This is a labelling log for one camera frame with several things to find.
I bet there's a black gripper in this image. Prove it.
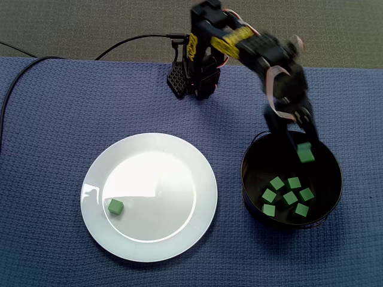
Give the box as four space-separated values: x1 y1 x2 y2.
263 67 320 150

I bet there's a white round plate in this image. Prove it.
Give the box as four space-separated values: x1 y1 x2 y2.
80 132 218 263

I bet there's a black metal bucket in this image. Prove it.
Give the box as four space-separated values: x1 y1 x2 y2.
241 130 344 230

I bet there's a blue woven table cloth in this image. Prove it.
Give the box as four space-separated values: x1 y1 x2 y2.
0 56 383 287

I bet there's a white red servo wire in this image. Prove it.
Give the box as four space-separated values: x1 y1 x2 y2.
265 34 306 120

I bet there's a long black usb cable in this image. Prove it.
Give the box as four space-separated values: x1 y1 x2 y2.
95 32 190 61

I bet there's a thick black cable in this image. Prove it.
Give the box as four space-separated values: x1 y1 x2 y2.
0 56 64 156

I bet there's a thin black cable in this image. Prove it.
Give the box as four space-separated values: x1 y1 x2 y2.
0 41 37 57

